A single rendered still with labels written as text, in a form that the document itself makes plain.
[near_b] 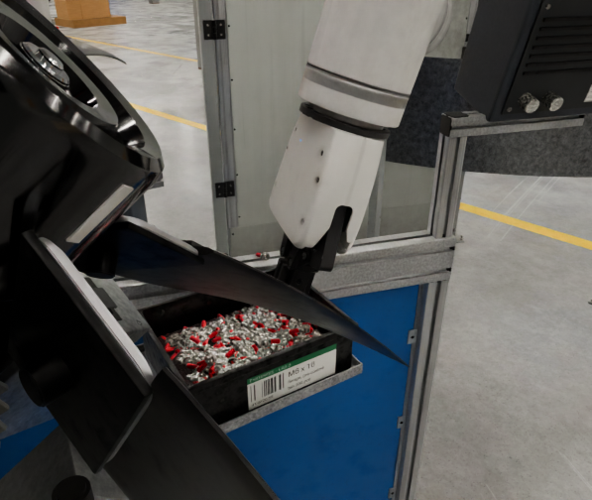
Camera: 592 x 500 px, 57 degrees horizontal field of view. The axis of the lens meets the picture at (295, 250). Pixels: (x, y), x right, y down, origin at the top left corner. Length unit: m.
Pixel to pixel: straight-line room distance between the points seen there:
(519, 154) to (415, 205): 0.69
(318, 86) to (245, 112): 1.82
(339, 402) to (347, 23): 0.76
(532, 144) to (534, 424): 0.96
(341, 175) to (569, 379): 1.76
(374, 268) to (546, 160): 1.40
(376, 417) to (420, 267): 0.34
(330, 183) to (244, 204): 1.95
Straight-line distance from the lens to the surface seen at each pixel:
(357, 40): 0.40
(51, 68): 0.23
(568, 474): 1.79
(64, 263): 0.18
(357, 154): 0.41
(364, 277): 0.86
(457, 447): 1.74
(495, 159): 2.14
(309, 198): 0.41
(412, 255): 0.90
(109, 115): 0.24
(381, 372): 1.03
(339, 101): 0.40
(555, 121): 0.94
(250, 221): 2.39
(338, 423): 1.07
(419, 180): 2.62
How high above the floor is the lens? 1.26
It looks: 28 degrees down
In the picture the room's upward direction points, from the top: straight up
